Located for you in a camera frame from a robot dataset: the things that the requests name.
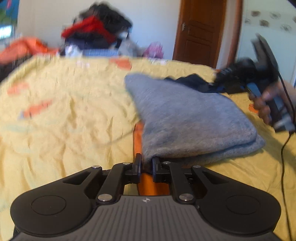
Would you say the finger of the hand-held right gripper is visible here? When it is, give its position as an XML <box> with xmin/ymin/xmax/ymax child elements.
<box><xmin>208</xmin><ymin>67</ymin><xmax>229</xmax><ymax>93</ymax></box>

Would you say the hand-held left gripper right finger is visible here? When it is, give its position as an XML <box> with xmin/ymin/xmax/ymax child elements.
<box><xmin>151</xmin><ymin>157</ymin><xmax>230</xmax><ymax>205</ymax></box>

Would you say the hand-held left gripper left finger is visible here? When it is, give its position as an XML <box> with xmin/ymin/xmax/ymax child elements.
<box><xmin>62</xmin><ymin>153</ymin><xmax>142</xmax><ymax>205</ymax></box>

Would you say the grey and navy sweater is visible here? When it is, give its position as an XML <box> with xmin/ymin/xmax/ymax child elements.
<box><xmin>124</xmin><ymin>72</ymin><xmax>266</xmax><ymax>168</ymax></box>

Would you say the person's right hand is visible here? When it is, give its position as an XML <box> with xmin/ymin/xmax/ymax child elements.
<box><xmin>248</xmin><ymin>80</ymin><xmax>296</xmax><ymax>126</ymax></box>

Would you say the white floral wardrobe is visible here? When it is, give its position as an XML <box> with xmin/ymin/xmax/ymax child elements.
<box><xmin>236</xmin><ymin>0</ymin><xmax>296</xmax><ymax>89</ymax></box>

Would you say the brown wooden door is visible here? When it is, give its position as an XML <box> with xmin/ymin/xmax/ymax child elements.
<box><xmin>172</xmin><ymin>0</ymin><xmax>227</xmax><ymax>69</ymax></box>

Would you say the pink plastic bag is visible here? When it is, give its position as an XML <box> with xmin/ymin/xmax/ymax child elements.
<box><xmin>142</xmin><ymin>41</ymin><xmax>165</xmax><ymax>59</ymax></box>

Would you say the clear plastic bag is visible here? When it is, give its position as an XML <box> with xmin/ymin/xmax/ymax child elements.
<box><xmin>120</xmin><ymin>39</ymin><xmax>144</xmax><ymax>56</ymax></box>

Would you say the yellow carrot print quilt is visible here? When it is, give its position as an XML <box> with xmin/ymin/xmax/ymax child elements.
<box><xmin>0</xmin><ymin>54</ymin><xmax>296</xmax><ymax>241</ymax></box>

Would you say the light blue folded cloth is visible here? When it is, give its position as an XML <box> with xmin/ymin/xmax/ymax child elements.
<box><xmin>83</xmin><ymin>48</ymin><xmax>121</xmax><ymax>57</ymax></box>

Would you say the black garment pile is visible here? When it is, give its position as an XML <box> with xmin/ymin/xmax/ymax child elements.
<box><xmin>76</xmin><ymin>2</ymin><xmax>134</xmax><ymax>36</ymax></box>

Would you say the dark navy garment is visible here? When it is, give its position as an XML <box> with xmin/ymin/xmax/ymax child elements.
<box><xmin>64</xmin><ymin>32</ymin><xmax>114</xmax><ymax>50</ymax></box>

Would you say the white printed cloth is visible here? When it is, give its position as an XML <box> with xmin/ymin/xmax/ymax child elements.
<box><xmin>64</xmin><ymin>45</ymin><xmax>84</xmax><ymax>56</ymax></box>

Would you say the orange cloth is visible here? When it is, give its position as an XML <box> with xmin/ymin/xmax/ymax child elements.
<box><xmin>0</xmin><ymin>37</ymin><xmax>59</xmax><ymax>65</ymax></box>

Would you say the black cable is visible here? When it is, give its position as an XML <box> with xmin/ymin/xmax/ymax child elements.
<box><xmin>277</xmin><ymin>71</ymin><xmax>295</xmax><ymax>241</ymax></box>

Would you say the lotus wall poster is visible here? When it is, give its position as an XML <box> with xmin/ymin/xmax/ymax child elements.
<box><xmin>0</xmin><ymin>0</ymin><xmax>20</xmax><ymax>26</ymax></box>

